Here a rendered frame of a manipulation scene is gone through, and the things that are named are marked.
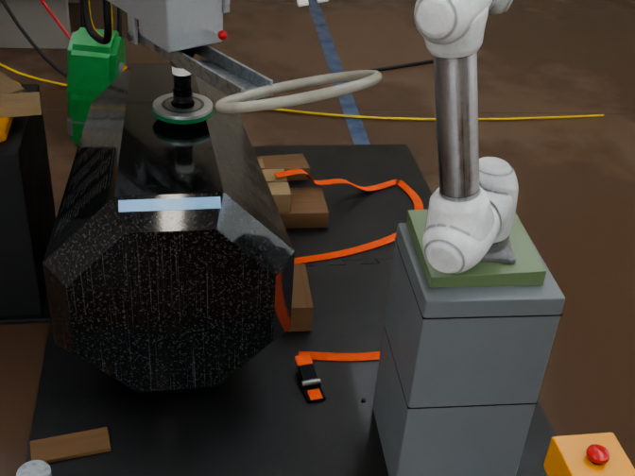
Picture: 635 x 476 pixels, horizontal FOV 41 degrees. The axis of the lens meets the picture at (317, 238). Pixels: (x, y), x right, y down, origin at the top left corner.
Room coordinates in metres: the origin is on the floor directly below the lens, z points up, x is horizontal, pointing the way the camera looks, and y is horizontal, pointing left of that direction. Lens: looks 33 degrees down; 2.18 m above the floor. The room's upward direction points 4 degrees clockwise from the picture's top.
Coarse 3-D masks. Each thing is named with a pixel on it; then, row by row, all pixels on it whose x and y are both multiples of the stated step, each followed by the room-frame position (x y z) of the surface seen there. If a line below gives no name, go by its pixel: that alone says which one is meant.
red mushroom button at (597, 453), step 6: (594, 444) 1.06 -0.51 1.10; (588, 450) 1.04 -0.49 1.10; (594, 450) 1.04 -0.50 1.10; (600, 450) 1.04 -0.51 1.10; (606, 450) 1.04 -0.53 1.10; (588, 456) 1.04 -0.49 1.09; (594, 456) 1.03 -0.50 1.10; (600, 456) 1.03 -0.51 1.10; (606, 456) 1.03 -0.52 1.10; (594, 462) 1.03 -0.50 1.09; (600, 462) 1.02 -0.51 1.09; (606, 462) 1.03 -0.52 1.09
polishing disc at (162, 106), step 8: (160, 96) 2.83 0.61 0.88; (168, 96) 2.84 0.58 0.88; (200, 96) 2.86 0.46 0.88; (160, 104) 2.77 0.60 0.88; (168, 104) 2.77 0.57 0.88; (200, 104) 2.79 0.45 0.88; (208, 104) 2.80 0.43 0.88; (160, 112) 2.70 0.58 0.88; (168, 112) 2.70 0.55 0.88; (176, 112) 2.71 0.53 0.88; (184, 112) 2.71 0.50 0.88; (192, 112) 2.72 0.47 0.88; (200, 112) 2.72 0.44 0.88; (208, 112) 2.74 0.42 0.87
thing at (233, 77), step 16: (128, 32) 2.88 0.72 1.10; (160, 48) 2.77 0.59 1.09; (208, 48) 2.74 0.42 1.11; (192, 64) 2.61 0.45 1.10; (208, 64) 2.69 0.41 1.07; (224, 64) 2.67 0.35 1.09; (240, 64) 2.60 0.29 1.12; (208, 80) 2.54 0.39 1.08; (224, 80) 2.47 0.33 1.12; (240, 80) 2.57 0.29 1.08; (256, 80) 2.53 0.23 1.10; (272, 80) 2.48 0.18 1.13
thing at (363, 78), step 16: (304, 80) 2.49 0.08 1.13; (320, 80) 2.49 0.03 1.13; (336, 80) 2.47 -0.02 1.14; (368, 80) 2.17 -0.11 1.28; (240, 96) 2.38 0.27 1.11; (256, 96) 2.43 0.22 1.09; (288, 96) 2.06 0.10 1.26; (304, 96) 2.06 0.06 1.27; (320, 96) 2.07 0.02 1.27; (336, 96) 2.09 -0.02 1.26; (224, 112) 2.15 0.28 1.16; (240, 112) 2.10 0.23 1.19
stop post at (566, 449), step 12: (552, 444) 1.08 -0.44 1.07; (564, 444) 1.07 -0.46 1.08; (576, 444) 1.07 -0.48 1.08; (588, 444) 1.07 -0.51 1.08; (600, 444) 1.08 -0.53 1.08; (612, 444) 1.08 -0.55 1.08; (552, 456) 1.07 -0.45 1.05; (564, 456) 1.04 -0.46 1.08; (576, 456) 1.04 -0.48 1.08; (612, 456) 1.05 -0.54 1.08; (624, 456) 1.05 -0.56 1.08; (552, 468) 1.06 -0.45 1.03; (564, 468) 1.02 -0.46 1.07; (576, 468) 1.02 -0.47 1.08; (588, 468) 1.02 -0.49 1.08; (600, 468) 1.02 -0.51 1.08; (612, 468) 1.02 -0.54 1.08; (624, 468) 1.02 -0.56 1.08
